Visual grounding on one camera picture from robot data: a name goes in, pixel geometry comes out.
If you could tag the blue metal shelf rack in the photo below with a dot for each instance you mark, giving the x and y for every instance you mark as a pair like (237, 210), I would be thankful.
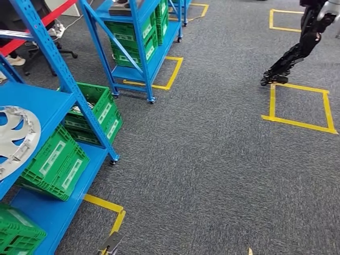
(56, 105)
(185, 10)
(145, 70)

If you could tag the grey metal part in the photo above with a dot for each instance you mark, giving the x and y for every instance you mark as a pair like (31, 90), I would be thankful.
(119, 8)

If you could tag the yellow floor tape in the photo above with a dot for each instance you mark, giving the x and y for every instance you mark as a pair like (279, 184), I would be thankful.
(271, 19)
(106, 205)
(173, 72)
(203, 10)
(300, 124)

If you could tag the green plastic crate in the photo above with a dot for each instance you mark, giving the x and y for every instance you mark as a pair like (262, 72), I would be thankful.
(124, 33)
(162, 24)
(101, 102)
(56, 165)
(127, 58)
(16, 232)
(114, 128)

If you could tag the black office chair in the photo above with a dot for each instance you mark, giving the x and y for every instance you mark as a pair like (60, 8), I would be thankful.
(66, 53)

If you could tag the white board panel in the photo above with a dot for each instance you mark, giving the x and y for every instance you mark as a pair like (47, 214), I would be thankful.
(63, 8)

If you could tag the red barrier tape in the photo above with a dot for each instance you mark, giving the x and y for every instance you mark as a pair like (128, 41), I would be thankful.
(56, 12)

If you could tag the grey wheel hubcap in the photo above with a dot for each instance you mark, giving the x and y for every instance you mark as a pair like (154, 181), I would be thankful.
(16, 140)

